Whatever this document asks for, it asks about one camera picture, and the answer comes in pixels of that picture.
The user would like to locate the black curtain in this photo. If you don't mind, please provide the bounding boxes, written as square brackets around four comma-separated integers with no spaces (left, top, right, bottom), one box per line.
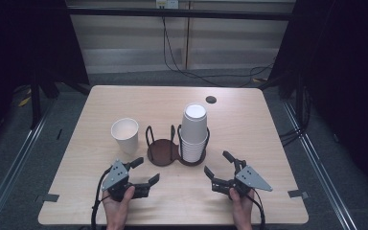
[0,0,91,151]
[266,0,368,199]

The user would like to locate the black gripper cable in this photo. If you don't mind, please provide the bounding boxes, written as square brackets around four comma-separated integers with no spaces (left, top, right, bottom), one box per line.
[244,188,267,230]
[90,167,113,230]

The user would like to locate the black power cable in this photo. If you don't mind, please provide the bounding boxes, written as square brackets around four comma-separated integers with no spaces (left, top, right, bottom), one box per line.
[161,8,276,89]

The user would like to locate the metal floor rail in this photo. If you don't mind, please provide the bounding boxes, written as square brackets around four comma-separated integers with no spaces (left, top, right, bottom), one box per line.
[0,102,57,230]
[280,100,360,230]

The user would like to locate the grey tape strip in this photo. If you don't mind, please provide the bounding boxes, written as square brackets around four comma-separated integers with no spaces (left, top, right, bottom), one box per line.
[287,189,311,199]
[34,193,60,203]

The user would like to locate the stack of white paper cups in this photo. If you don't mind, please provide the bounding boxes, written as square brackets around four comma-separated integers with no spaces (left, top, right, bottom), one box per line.
[179,102,210,164]

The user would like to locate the black floor cable bundle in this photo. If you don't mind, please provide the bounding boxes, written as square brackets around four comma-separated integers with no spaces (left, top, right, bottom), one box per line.
[278,85,312,149]

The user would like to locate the single white paper cup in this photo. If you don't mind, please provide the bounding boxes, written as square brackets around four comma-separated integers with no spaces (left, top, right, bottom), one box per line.
[110,117,140,156]

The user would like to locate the yellow floor tape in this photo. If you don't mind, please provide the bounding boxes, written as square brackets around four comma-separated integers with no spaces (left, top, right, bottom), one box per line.
[17,95,33,108]

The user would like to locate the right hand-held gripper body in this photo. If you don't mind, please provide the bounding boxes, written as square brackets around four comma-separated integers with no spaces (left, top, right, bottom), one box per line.
[210,159,273,197]

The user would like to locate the brown cup holder tray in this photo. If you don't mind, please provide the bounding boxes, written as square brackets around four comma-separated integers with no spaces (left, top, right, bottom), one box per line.
[145,124,212,168]

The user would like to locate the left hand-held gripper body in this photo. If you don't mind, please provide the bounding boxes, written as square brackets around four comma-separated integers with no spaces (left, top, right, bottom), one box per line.
[101,159,151,203]

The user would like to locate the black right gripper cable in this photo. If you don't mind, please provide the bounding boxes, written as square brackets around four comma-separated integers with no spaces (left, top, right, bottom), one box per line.
[244,188,267,230]

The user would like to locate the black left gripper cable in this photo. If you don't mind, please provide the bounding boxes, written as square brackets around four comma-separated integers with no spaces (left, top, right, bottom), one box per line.
[90,167,113,230]

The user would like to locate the person's right hand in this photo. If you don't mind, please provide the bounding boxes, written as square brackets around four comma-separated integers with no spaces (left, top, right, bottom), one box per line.
[229,187,256,230]

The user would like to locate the person's left hand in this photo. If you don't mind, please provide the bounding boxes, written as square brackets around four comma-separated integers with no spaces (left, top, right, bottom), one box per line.
[102,186,136,230]

